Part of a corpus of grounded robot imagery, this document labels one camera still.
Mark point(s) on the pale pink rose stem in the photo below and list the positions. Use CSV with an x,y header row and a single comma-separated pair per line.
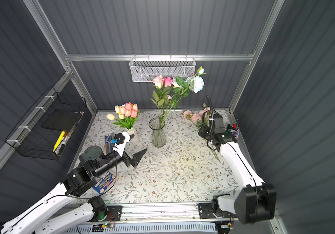
x,y
157,96

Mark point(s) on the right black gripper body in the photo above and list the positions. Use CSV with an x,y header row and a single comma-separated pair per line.
x,y
207,134

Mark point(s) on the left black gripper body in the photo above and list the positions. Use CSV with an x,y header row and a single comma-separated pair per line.
x,y
127,159

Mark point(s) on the hot pink rose stem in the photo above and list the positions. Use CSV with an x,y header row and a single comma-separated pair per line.
x,y
167,86

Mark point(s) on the large pale pink peony stem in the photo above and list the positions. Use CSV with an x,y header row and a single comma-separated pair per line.
x,y
192,117

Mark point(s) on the pink carnation stem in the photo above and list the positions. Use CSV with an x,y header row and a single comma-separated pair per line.
x,y
166,107

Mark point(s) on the black box in basket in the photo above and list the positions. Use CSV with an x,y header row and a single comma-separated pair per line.
x,y
61,120

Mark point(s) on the pink multi bloom peony stem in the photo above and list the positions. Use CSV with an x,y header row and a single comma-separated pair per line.
x,y
204,116

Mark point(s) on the pink and yellow tulip bunch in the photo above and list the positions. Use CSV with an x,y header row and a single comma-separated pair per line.
x,y
126,115

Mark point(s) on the floral patterned table mat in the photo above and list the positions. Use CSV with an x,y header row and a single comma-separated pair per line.
x,y
184,170

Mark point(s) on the clear glass vase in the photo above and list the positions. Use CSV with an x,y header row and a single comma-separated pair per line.
x,y
158,136

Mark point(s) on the light blue flower stem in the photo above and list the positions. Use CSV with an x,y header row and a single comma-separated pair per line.
x,y
194,83

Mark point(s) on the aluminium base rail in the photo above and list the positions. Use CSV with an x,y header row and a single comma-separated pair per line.
x,y
165,212

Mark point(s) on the white ribbed vase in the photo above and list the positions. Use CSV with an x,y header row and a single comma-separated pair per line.
x,y
134,139

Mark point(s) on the yellow marker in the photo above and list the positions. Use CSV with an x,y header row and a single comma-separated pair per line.
x,y
59,140

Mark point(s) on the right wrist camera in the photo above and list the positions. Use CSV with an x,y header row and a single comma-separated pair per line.
x,y
216,124

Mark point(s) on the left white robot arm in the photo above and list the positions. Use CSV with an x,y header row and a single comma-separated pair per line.
x,y
65,206

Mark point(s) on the pink pen cup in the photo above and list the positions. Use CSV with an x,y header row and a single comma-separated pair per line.
x,y
233,129

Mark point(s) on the white rose stem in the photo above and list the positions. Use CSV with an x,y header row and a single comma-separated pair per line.
x,y
176,93

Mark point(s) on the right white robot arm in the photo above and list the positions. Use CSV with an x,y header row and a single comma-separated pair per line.
x,y
256,200

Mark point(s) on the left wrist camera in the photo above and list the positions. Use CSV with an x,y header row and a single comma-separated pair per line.
x,y
119,142

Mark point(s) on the black wire wall basket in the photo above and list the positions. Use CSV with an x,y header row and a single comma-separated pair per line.
x,y
45,132

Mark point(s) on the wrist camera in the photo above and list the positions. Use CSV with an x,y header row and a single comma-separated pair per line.
x,y
119,142
216,124

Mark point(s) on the white wire mesh basket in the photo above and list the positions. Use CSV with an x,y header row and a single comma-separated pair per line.
x,y
147,70

